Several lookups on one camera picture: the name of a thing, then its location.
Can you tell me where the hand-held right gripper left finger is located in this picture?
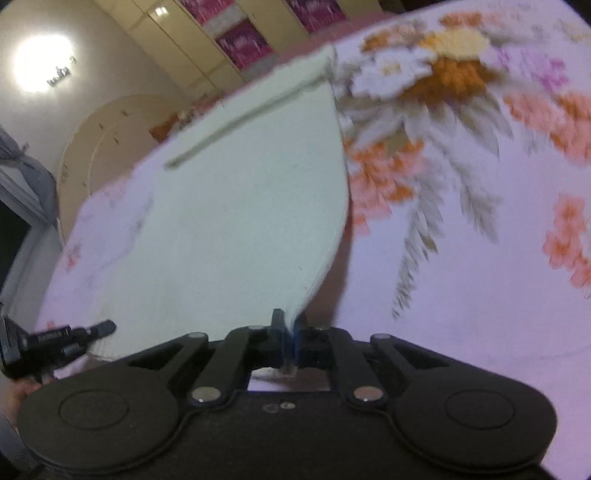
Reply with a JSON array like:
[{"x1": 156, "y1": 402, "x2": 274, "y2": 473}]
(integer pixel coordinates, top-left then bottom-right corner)
[{"x1": 128, "y1": 308, "x2": 287, "y2": 408}]

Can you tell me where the grey curtain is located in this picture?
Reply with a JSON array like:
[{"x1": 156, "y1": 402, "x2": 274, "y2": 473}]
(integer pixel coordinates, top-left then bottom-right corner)
[{"x1": 0, "y1": 124, "x2": 57, "y2": 224}]

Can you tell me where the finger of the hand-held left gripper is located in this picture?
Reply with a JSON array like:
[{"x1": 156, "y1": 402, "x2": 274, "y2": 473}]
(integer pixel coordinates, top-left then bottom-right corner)
[
  {"x1": 27, "y1": 320, "x2": 117, "y2": 348},
  {"x1": 25, "y1": 343, "x2": 88, "y2": 373}
]

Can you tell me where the floral lilac bedsheet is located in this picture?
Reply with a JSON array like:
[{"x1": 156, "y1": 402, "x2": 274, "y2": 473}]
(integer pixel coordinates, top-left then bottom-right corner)
[{"x1": 34, "y1": 0, "x2": 591, "y2": 480}]

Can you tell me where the white knitted sweater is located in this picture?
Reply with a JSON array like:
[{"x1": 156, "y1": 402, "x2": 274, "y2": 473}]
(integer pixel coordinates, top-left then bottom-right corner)
[{"x1": 87, "y1": 43, "x2": 350, "y2": 366}]

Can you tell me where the pink wall poster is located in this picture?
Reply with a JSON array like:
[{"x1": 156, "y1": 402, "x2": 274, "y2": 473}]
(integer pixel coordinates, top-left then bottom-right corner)
[
  {"x1": 216, "y1": 20, "x2": 279, "y2": 71},
  {"x1": 179, "y1": 0, "x2": 237, "y2": 25},
  {"x1": 285, "y1": 0, "x2": 348, "y2": 34}
]

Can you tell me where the cream wooden wardrobe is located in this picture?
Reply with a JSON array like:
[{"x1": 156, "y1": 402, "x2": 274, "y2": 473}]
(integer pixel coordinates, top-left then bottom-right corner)
[{"x1": 91, "y1": 0, "x2": 386, "y2": 95}]

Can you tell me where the orange cloth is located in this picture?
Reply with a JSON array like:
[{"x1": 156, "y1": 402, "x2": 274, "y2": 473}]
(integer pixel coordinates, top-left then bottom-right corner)
[{"x1": 148, "y1": 113, "x2": 182, "y2": 141}]

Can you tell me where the cream arched headboard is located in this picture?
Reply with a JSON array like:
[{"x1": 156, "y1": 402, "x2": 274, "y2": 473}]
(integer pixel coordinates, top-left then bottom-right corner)
[{"x1": 56, "y1": 93, "x2": 218, "y2": 247}]

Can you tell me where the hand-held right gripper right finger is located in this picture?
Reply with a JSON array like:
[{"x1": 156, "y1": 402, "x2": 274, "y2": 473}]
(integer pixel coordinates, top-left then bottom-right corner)
[{"x1": 293, "y1": 315, "x2": 452, "y2": 409}]

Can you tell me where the wall lamp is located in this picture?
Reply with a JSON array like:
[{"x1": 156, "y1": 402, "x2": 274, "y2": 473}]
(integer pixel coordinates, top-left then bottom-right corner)
[{"x1": 13, "y1": 33, "x2": 79, "y2": 94}]

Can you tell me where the person's left hand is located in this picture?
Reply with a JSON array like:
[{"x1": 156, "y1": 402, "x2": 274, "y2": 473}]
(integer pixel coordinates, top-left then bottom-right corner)
[{"x1": 7, "y1": 377, "x2": 47, "y2": 423}]

